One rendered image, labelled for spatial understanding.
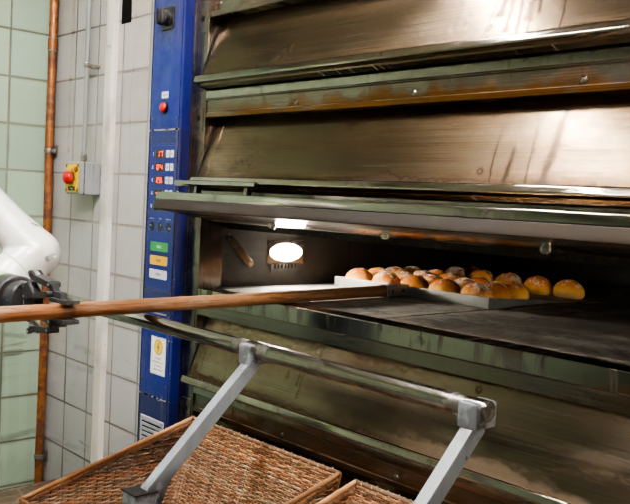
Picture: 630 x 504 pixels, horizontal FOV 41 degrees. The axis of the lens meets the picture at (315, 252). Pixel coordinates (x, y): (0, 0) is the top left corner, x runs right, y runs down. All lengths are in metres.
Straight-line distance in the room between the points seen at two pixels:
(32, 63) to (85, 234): 0.62
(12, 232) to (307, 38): 0.79
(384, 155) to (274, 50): 0.45
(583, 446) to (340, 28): 1.00
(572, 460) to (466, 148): 0.59
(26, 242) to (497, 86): 1.08
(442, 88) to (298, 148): 0.43
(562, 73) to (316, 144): 0.63
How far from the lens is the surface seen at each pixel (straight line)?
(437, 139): 1.68
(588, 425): 1.52
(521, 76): 1.57
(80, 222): 2.83
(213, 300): 1.86
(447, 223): 1.45
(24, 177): 2.99
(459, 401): 1.15
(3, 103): 2.97
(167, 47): 2.39
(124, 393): 2.62
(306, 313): 1.92
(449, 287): 2.25
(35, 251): 1.98
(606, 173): 1.45
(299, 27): 2.02
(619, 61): 1.48
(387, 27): 1.80
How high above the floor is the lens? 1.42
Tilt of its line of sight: 3 degrees down
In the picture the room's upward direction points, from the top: 3 degrees clockwise
